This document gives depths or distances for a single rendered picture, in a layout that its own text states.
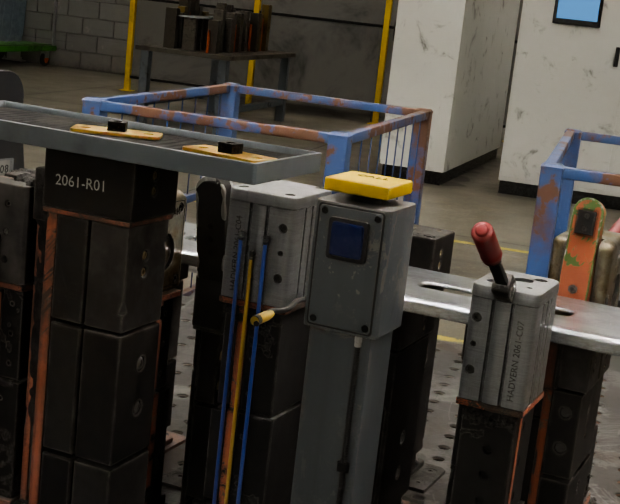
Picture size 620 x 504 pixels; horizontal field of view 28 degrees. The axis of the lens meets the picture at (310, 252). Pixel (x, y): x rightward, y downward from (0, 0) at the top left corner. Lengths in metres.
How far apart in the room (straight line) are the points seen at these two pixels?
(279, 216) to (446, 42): 8.17
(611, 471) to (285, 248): 0.74
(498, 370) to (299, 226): 0.25
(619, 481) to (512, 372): 0.63
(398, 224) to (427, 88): 8.38
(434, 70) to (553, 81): 0.88
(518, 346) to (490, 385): 0.05
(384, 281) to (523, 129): 8.34
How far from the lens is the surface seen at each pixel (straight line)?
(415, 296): 1.35
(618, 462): 1.87
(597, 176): 3.26
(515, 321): 1.19
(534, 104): 9.36
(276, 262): 1.26
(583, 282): 1.50
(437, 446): 1.80
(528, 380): 1.20
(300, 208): 1.25
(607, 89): 9.33
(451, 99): 9.40
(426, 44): 9.43
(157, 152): 1.09
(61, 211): 1.19
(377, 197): 1.04
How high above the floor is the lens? 1.31
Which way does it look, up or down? 12 degrees down
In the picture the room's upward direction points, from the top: 6 degrees clockwise
